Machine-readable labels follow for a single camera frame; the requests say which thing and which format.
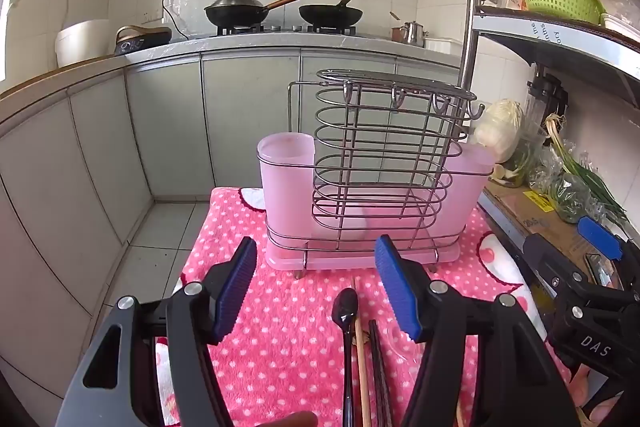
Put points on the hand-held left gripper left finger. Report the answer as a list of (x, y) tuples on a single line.
[(235, 292)]

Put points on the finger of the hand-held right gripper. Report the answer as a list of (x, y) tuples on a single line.
[(547, 259), (600, 237)]

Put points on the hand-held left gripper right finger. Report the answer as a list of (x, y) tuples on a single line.
[(400, 292)]

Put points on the clear plastic spoon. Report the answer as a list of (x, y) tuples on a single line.
[(397, 343)]

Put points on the black plastic spoon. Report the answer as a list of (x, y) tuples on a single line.
[(345, 307)]

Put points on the dark chopstick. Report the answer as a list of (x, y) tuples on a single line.
[(374, 357), (385, 392)]

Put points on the wooden chopstick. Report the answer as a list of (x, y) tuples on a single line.
[(361, 357)]

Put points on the person's right hand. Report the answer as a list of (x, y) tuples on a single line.
[(595, 394)]

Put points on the cardboard box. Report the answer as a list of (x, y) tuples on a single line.
[(520, 212)]

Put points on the green onions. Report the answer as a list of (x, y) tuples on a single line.
[(590, 177)]

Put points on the pink polka-dot blanket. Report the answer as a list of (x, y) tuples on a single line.
[(280, 357)]

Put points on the napa cabbage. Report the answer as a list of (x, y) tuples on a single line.
[(497, 127)]

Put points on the black blender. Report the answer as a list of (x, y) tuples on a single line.
[(545, 97)]

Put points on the white dish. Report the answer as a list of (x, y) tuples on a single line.
[(620, 26)]

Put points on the white container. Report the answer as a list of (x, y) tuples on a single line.
[(442, 46)]

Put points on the copper pot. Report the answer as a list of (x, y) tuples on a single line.
[(397, 35)]

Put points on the kitchen countertop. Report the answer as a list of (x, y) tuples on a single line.
[(300, 41)]

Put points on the stainless steel kettle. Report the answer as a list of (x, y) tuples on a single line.
[(414, 33)]

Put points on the black induction cooker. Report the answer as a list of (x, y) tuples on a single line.
[(142, 43)]

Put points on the gas stove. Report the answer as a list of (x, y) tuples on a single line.
[(280, 28)]

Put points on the black wok with lid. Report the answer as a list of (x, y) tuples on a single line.
[(235, 9)]

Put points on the black frying pan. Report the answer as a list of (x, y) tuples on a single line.
[(330, 14)]

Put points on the white rice cooker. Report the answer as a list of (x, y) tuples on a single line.
[(82, 44)]

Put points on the wall socket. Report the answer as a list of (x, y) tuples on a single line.
[(151, 16)]

